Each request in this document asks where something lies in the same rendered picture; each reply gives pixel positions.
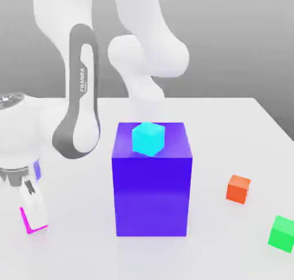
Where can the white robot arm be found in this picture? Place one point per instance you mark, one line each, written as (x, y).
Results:
(142, 55)

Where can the small cyan cube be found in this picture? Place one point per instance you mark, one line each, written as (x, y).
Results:
(148, 138)

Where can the small green cube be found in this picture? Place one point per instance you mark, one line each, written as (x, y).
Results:
(281, 234)

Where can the large blue box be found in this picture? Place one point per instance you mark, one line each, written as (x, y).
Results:
(151, 192)

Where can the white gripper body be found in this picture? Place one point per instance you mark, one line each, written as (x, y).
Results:
(35, 206)

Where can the small magenta cube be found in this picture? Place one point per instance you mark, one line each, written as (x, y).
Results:
(24, 220)

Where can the small orange cube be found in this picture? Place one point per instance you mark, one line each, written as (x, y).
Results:
(237, 189)

